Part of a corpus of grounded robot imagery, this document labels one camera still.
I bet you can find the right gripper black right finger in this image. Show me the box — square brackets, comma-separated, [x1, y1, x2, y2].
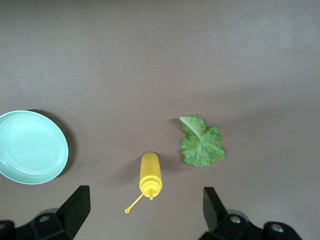
[199, 186, 303, 240]

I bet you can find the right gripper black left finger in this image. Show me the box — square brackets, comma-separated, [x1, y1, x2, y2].
[0, 185, 91, 240]

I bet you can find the green lettuce leaf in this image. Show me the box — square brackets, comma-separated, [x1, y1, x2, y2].
[178, 115, 226, 168]

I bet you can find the yellow mustard squeeze bottle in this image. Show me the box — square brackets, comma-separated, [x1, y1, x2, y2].
[124, 151, 163, 215]

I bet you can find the mint green plate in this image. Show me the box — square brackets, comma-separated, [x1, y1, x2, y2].
[0, 110, 70, 185]

